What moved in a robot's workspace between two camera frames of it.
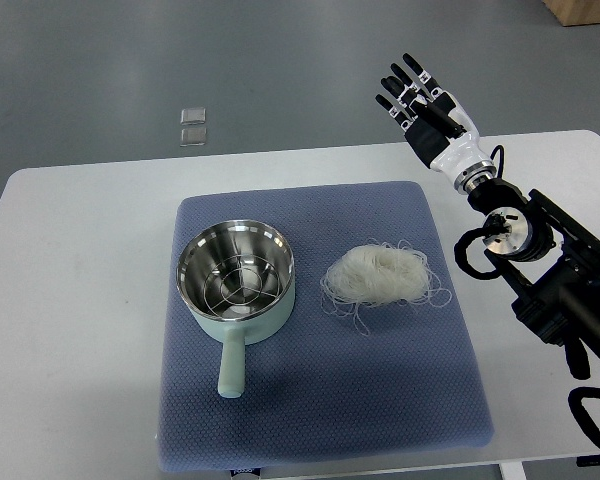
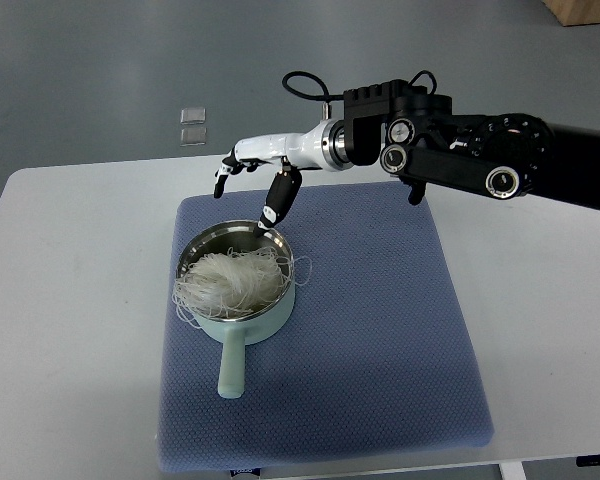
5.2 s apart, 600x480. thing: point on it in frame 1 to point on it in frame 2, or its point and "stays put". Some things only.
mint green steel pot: (237, 279) stays put
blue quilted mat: (315, 392) stays put
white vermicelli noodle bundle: (377, 274) to (236, 283)
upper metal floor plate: (193, 116) stays put
